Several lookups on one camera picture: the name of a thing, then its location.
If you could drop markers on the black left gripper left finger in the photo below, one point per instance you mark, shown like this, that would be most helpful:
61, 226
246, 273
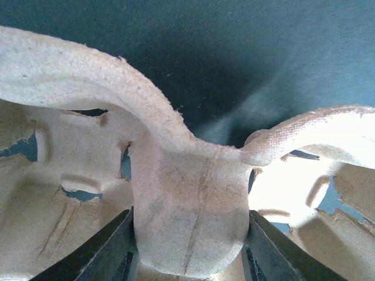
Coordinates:
110, 254

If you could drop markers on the brown pulp cup carrier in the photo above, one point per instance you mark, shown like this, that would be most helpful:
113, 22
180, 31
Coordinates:
108, 140

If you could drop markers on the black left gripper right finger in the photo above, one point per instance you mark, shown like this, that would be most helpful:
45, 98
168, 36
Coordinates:
269, 255

